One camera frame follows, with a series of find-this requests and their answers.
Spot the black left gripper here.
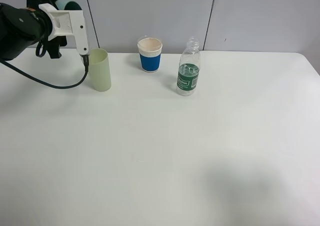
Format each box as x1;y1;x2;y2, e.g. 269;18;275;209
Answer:
26;0;67;59

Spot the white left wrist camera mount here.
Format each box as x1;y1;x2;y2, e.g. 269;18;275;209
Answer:
38;3;90;56

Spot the blue sleeved paper cup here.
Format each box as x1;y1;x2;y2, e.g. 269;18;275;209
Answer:
137;36;163;73

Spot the black braided left camera cable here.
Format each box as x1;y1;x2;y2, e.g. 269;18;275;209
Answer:
0;39;91;89

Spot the clear green-label water bottle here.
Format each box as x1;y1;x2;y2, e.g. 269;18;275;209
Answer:
176;36;201;96

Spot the teal plastic cup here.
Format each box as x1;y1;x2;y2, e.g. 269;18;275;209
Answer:
55;0;82;11

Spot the pale yellow-green plastic cup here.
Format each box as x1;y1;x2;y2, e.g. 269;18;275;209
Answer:
88;48;112;92

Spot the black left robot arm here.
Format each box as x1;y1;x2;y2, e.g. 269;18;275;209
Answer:
0;0;67;61

